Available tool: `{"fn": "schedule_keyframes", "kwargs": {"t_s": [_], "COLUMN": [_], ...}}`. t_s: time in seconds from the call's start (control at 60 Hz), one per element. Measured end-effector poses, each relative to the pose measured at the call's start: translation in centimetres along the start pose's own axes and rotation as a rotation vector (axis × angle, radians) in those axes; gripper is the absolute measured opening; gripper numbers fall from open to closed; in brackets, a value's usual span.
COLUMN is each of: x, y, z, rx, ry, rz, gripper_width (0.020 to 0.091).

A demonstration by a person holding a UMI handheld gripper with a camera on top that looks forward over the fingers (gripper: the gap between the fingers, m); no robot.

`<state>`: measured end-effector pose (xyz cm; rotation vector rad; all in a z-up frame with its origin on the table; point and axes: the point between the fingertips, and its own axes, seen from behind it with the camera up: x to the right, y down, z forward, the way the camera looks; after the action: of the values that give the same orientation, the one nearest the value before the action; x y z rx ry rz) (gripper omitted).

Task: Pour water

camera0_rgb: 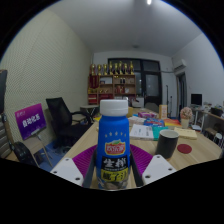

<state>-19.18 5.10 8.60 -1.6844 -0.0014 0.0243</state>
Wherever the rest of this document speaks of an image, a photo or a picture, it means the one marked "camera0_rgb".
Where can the cluttered side desk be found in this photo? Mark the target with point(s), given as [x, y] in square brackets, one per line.
[213, 115]

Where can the wooden shelf unit with trophies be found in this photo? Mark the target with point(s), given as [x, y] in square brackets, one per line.
[110, 86]

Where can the grey striped chair back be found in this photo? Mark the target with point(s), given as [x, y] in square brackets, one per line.
[4, 136]

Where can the black chair armrest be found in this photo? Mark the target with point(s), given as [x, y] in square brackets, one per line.
[24, 152]

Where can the small round side table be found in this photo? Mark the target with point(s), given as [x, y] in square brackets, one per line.
[89, 108]

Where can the orange book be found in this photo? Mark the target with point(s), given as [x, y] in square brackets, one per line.
[172, 122]

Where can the flat round red coaster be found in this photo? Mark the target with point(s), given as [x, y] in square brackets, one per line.
[184, 148]

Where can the white paper booklet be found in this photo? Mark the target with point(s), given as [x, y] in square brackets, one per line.
[141, 131]

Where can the black cup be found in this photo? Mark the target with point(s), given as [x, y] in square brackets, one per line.
[166, 145]

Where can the small orange standing box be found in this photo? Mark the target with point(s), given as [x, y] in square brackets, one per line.
[163, 112]

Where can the ceiling tube light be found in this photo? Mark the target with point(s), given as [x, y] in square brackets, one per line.
[149, 2]

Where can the purple sign board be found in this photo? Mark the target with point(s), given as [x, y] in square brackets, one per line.
[30, 121]

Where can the pale yellow book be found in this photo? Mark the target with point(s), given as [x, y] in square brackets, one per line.
[186, 133]

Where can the blue drink bottle white cap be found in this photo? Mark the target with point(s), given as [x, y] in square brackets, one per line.
[112, 133]

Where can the teal book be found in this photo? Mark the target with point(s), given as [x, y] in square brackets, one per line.
[158, 131]

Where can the black computer monitor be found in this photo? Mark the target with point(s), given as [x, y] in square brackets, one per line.
[196, 99]

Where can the black framed glass door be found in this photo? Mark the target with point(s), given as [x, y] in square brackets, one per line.
[151, 85]

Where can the white wall air conditioner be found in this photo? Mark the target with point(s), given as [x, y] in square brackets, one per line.
[180, 65]

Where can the black case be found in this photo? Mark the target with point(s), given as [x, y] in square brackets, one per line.
[3, 90]

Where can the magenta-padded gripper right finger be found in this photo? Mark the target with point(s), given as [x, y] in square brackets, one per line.
[141, 160]

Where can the pink flowers in white pot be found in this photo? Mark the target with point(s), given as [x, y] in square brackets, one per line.
[186, 115]

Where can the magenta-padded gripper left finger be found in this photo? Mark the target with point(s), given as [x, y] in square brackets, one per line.
[83, 160]

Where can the black office chair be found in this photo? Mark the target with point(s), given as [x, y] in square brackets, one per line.
[61, 120]

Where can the white round stool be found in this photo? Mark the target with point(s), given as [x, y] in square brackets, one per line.
[219, 137]

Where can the pink flat box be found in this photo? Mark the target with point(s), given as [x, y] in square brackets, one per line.
[147, 115]

